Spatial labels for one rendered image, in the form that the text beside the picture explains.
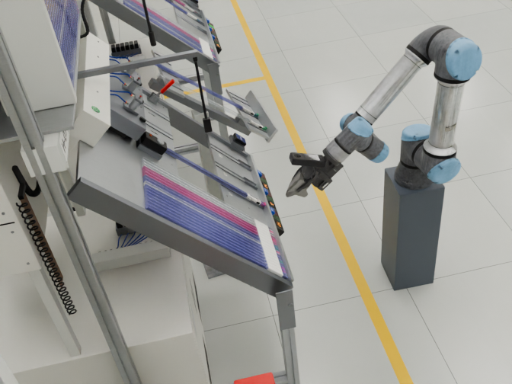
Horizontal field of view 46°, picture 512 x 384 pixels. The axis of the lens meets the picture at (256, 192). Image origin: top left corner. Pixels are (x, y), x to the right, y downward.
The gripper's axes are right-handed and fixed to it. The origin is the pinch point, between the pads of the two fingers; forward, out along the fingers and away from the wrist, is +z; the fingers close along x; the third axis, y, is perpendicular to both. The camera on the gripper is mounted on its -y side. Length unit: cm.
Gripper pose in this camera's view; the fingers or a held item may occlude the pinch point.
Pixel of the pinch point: (287, 192)
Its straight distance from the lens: 205.5
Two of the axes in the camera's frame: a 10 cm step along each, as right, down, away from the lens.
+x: -1.9, -6.1, 7.7
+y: 7.3, 4.4, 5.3
